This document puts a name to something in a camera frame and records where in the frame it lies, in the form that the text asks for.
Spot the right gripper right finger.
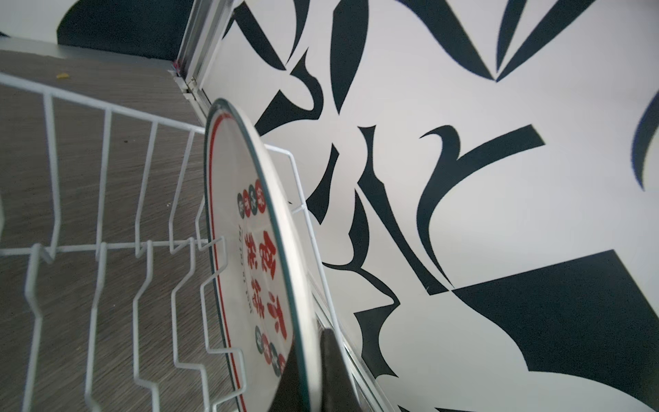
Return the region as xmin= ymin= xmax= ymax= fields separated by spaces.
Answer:
xmin=320 ymin=328 xmax=362 ymax=412

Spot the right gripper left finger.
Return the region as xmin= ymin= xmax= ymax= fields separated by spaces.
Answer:
xmin=269 ymin=340 xmax=311 ymax=412

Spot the white wire dish rack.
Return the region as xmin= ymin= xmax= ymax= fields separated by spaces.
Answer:
xmin=0 ymin=71 xmax=392 ymax=412

